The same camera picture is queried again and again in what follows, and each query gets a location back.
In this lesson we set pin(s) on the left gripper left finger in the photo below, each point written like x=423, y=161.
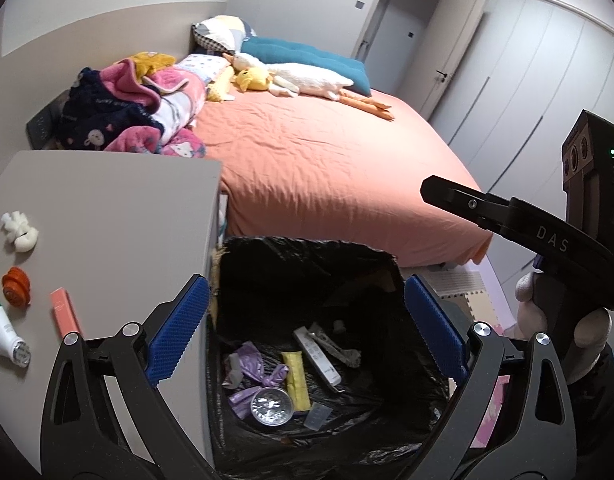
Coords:
x=80, y=435

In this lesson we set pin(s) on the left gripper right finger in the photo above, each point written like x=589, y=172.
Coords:
x=510, y=416

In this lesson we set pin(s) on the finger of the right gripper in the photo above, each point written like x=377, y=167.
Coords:
x=489, y=212

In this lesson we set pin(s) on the purple plastic bag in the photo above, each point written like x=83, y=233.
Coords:
x=246, y=375

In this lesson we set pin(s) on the white long carton box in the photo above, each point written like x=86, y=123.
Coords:
x=320, y=362

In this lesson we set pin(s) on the white gloved right hand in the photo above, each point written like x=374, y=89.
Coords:
x=544, y=301

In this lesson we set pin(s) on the foam puzzle floor mat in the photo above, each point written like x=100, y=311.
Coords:
x=467, y=290

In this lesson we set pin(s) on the pink small box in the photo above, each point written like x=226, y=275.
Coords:
x=64, y=314

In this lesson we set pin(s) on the crushed white plastic bottle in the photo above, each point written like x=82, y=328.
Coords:
x=12, y=346

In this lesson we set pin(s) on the white wardrobe doors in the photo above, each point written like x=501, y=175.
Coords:
x=530, y=70

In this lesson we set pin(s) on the orange bottle cap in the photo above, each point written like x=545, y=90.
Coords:
x=16, y=287

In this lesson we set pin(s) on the clear plastic wrapper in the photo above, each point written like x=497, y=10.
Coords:
x=349, y=357

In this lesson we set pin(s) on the white room door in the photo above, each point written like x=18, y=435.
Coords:
x=413, y=48

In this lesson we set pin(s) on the crumpled white tissue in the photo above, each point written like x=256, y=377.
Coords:
x=19, y=232

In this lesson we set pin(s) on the small clear plastic piece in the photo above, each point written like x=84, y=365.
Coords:
x=317, y=416

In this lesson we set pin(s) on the yellow snack wrapper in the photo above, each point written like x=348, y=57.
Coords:
x=296, y=383

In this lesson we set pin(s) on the bed with orange sheet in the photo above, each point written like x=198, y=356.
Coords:
x=309, y=167

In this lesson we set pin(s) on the white goose plush toy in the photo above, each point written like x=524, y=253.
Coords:
x=294, y=79

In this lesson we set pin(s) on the yellow duck plush toy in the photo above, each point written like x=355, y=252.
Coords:
x=254, y=78

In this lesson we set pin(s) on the teal long pillow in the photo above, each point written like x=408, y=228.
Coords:
x=277, y=51

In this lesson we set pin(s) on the navy pink fleece blanket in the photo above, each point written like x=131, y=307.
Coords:
x=114, y=110

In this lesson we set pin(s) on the checkered white pillow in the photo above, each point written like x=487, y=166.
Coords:
x=221, y=34

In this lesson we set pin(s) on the black wall socket panel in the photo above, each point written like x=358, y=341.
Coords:
x=42, y=129

